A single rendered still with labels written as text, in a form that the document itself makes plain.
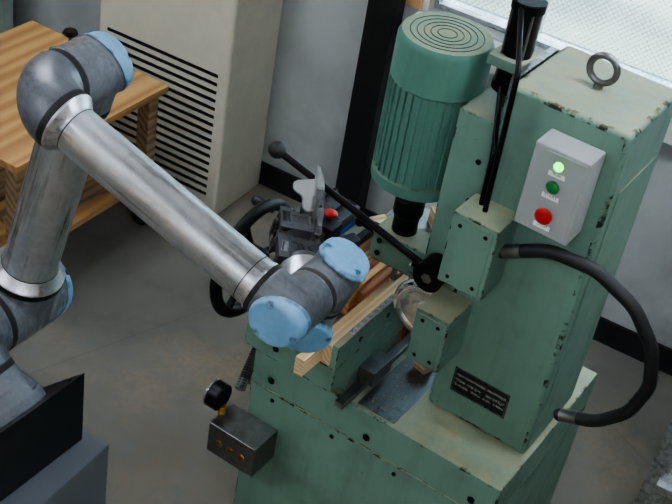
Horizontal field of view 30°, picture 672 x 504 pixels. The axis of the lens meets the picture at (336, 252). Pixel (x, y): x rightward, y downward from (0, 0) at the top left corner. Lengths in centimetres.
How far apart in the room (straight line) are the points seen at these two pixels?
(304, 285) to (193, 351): 175
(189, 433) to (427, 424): 116
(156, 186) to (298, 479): 88
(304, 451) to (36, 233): 71
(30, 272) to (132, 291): 140
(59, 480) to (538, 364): 98
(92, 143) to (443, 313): 69
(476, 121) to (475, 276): 27
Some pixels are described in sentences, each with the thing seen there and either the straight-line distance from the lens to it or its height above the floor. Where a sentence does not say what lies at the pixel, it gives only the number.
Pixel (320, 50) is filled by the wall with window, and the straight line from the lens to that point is 407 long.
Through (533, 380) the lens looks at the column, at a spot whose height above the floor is 98.
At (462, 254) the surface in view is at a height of 123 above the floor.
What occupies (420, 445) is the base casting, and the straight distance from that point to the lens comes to 239.
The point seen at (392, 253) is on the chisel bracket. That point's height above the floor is 103.
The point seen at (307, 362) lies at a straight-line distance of 231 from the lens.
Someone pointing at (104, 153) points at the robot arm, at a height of 135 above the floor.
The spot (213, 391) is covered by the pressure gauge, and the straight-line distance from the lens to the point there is 258.
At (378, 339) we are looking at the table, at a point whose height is 87.
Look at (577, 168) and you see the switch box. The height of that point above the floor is 147.
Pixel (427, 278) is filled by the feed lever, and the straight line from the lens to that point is 224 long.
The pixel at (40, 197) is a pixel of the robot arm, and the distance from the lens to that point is 237.
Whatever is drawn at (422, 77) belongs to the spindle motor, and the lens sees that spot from 217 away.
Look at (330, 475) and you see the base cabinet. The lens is 259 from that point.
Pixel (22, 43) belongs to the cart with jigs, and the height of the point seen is 53.
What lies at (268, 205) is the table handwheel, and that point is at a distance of 265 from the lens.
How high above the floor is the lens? 246
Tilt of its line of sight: 36 degrees down
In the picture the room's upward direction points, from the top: 10 degrees clockwise
